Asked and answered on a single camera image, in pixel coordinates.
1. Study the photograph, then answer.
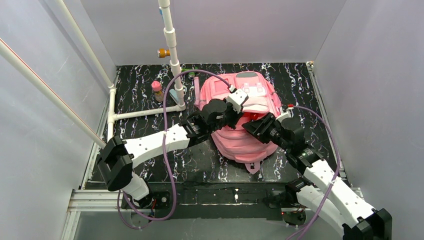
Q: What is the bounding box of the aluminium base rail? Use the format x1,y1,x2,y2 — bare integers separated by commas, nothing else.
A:
62,184,308,240

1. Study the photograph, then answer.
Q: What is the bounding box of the white pvc pipe frame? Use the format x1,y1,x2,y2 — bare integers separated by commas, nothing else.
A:
0,0,187,150

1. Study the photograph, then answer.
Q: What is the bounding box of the pink cap bottle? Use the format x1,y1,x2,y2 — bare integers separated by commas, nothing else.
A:
151,80,164,102

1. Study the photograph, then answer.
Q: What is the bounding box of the light blue eraser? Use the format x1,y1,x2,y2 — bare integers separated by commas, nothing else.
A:
168,88,179,105

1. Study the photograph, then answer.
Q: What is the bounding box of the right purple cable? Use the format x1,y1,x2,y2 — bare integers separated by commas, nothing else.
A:
286,104,342,240

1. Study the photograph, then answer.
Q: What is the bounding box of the pink student backpack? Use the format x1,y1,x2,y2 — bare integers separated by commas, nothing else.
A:
211,71,282,174

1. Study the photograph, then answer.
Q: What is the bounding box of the green white marker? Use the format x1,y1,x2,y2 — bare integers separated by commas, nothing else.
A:
181,67,198,81

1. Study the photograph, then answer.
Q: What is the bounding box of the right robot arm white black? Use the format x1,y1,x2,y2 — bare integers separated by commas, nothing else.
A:
242,113,393,240

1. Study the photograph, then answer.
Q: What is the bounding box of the orange bottle at wall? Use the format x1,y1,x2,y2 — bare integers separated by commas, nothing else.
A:
157,48,171,59

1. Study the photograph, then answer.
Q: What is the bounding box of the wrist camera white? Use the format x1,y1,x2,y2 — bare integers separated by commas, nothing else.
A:
225,85,249,114
276,104,294,123

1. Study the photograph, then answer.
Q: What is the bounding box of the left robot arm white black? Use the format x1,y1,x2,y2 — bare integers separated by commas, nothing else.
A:
96,97,247,201

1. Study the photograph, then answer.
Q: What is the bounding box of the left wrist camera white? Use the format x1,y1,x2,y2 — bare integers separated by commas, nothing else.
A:
225,85,249,114

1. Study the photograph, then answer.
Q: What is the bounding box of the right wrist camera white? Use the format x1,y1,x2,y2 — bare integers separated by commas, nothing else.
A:
276,104,294,123

